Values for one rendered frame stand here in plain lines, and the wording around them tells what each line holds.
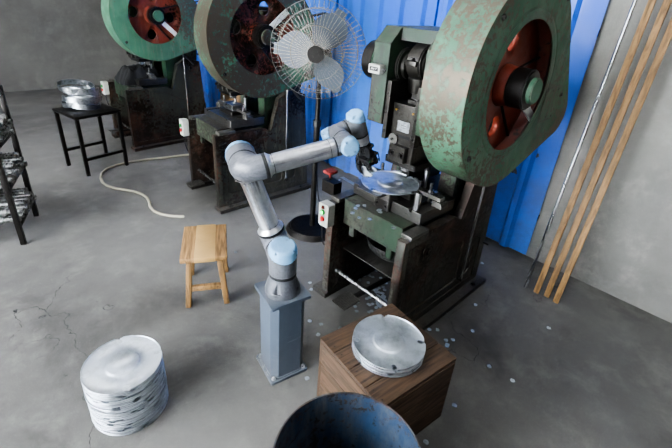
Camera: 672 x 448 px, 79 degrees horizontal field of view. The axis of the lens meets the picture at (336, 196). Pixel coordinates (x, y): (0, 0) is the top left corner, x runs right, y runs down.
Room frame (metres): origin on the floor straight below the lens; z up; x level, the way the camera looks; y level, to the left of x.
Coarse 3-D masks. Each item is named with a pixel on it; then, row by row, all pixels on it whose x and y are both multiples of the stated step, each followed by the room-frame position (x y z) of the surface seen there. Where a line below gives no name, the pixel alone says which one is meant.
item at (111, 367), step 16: (128, 336) 1.27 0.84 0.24; (144, 336) 1.27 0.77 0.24; (96, 352) 1.18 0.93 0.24; (112, 352) 1.18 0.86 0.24; (128, 352) 1.18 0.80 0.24; (144, 352) 1.19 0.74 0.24; (160, 352) 1.20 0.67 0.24; (96, 368) 1.10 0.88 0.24; (112, 368) 1.10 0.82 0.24; (128, 368) 1.11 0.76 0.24; (144, 368) 1.12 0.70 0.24; (96, 384) 1.03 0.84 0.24; (112, 384) 1.04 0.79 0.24; (128, 384) 1.04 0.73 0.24
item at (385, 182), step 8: (376, 176) 1.94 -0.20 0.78; (384, 176) 1.95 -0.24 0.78; (392, 176) 1.96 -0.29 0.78; (400, 176) 1.97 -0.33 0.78; (408, 176) 1.98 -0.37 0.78; (368, 184) 1.83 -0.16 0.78; (376, 184) 1.84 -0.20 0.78; (384, 184) 1.84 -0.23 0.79; (392, 184) 1.84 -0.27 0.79; (400, 184) 1.85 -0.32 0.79; (408, 184) 1.87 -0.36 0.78; (416, 184) 1.88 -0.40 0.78; (384, 192) 1.76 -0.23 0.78; (392, 192) 1.76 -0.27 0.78; (400, 192) 1.77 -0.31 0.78; (408, 192) 1.78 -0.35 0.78
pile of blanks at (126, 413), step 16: (160, 368) 1.14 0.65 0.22; (144, 384) 1.06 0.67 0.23; (160, 384) 1.12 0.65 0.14; (96, 400) 0.99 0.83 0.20; (112, 400) 0.99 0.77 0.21; (128, 400) 1.01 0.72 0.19; (144, 400) 1.05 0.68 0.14; (160, 400) 1.11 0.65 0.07; (96, 416) 1.00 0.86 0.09; (112, 416) 0.99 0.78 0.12; (128, 416) 1.01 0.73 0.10; (144, 416) 1.04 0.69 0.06; (112, 432) 0.99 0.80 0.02; (128, 432) 1.00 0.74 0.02
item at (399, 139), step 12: (396, 108) 1.93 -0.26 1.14; (408, 108) 1.90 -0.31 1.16; (396, 120) 1.94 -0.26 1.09; (408, 120) 1.89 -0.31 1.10; (396, 132) 1.93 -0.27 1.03; (408, 132) 1.88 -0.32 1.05; (396, 144) 1.91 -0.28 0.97; (408, 144) 1.87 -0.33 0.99; (396, 156) 1.88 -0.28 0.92; (408, 156) 1.87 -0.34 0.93; (420, 156) 1.91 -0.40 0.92
